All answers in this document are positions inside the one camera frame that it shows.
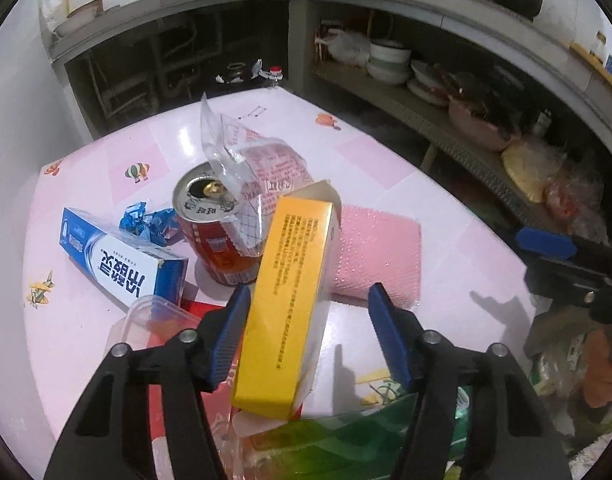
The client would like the red snack bag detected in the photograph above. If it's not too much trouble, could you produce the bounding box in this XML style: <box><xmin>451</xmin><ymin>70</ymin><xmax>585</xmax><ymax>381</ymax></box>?
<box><xmin>146</xmin><ymin>297</ymin><xmax>307</xmax><ymax>480</ymax></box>

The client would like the clear bag with red contents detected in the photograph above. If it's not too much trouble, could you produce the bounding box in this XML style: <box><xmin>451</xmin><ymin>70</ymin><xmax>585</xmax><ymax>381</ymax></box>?
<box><xmin>543</xmin><ymin>160</ymin><xmax>609</xmax><ymax>241</ymax></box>

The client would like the pale bowl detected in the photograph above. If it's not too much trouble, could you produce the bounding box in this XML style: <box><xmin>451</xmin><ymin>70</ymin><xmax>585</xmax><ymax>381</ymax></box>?
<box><xmin>53</xmin><ymin>0</ymin><xmax>107</xmax><ymax>36</ymax></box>

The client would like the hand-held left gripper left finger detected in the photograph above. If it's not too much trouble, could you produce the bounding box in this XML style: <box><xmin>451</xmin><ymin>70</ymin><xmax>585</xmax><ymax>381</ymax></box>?
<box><xmin>43</xmin><ymin>285</ymin><xmax>252</xmax><ymax>480</ymax></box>

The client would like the stack of green white bowls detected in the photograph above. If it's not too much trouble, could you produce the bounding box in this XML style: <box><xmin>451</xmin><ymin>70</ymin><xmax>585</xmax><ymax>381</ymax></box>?
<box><xmin>368</xmin><ymin>39</ymin><xmax>412</xmax><ymax>85</ymax></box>

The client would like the white red plastic bag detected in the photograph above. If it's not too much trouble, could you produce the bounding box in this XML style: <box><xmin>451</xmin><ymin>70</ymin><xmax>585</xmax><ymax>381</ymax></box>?
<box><xmin>316</xmin><ymin>30</ymin><xmax>372</xmax><ymax>66</ymax></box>

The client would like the perforated metal shelf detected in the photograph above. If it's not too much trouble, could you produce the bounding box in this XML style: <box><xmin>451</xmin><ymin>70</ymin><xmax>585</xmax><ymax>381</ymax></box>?
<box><xmin>311</xmin><ymin>67</ymin><xmax>537</xmax><ymax>221</ymax></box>

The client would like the pink bumpy scrub pad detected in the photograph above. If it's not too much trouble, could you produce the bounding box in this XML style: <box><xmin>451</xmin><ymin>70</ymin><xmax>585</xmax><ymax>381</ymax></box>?
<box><xmin>331</xmin><ymin>204</ymin><xmax>422</xmax><ymax>308</ymax></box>

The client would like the dark metal shelf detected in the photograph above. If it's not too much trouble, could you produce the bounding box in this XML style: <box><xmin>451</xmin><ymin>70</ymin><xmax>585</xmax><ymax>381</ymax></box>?
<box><xmin>46</xmin><ymin>0</ymin><xmax>612</xmax><ymax>161</ymax></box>

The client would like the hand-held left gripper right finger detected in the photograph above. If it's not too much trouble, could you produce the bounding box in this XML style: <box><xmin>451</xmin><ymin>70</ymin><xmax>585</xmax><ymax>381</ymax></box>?
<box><xmin>368</xmin><ymin>282</ymin><xmax>572</xmax><ymax>480</ymax></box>

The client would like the clear plastic food container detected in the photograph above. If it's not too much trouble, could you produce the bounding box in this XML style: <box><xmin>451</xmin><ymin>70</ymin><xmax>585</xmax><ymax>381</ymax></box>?
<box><xmin>105</xmin><ymin>295</ymin><xmax>218</xmax><ymax>357</ymax></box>

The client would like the yellow cardboard box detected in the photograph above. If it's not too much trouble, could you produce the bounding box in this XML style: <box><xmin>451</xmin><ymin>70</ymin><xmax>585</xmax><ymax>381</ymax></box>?
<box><xmin>231</xmin><ymin>180</ymin><xmax>343</xmax><ymax>421</ymax></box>

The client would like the pink basin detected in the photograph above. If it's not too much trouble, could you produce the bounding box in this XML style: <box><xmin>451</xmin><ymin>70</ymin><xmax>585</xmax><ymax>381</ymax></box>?
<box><xmin>448</xmin><ymin>95</ymin><xmax>519</xmax><ymax>152</ymax></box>

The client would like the drain pipe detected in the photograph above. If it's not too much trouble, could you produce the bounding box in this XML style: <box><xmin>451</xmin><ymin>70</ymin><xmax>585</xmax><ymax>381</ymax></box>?
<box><xmin>153</xmin><ymin>15</ymin><xmax>222</xmax><ymax>101</ymax></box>

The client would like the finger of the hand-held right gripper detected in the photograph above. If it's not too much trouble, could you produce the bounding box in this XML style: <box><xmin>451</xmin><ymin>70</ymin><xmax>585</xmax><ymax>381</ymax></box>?
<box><xmin>525</xmin><ymin>257</ymin><xmax>612</xmax><ymax>306</ymax></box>
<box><xmin>517</xmin><ymin>227</ymin><xmax>612</xmax><ymax>273</ymax></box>

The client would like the yellow filled bag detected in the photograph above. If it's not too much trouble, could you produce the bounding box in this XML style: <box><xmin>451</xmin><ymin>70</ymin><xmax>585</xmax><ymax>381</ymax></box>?
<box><xmin>501</xmin><ymin>142</ymin><xmax>567</xmax><ymax>204</ymax></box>

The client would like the person's right hand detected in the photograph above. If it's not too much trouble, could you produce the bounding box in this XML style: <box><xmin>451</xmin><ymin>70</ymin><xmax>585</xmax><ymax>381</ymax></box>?
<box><xmin>581</xmin><ymin>330</ymin><xmax>612</xmax><ymax>408</ymax></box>

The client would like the blue white toothpaste box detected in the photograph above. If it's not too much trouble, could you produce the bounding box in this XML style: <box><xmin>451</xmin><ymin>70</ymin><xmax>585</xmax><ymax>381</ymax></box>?
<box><xmin>60</xmin><ymin>206</ymin><xmax>189</xmax><ymax>309</ymax></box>

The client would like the green plastic bottle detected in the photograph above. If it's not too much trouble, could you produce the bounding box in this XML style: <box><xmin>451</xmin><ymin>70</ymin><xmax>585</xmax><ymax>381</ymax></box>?
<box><xmin>231</xmin><ymin>390</ymin><xmax>467</xmax><ymax>480</ymax></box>

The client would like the clear red-printed plastic bag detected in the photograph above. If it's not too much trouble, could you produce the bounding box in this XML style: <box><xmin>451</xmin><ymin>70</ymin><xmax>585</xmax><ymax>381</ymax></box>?
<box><xmin>200</xmin><ymin>92</ymin><xmax>314</xmax><ymax>261</ymax></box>

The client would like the red drink can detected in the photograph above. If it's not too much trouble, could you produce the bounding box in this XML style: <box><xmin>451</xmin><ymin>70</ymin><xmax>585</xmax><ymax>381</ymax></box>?
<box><xmin>172</xmin><ymin>162</ymin><xmax>264</xmax><ymax>287</ymax></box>

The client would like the stack of white plates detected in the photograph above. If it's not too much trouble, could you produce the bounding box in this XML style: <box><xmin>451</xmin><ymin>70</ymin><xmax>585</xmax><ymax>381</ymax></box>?
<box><xmin>407</xmin><ymin>60</ymin><xmax>452</xmax><ymax>107</ymax></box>

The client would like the blue candy wrapper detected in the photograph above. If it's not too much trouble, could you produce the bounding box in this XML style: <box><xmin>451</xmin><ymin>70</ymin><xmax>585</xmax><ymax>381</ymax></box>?
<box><xmin>118</xmin><ymin>201</ymin><xmax>181</xmax><ymax>247</ymax></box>

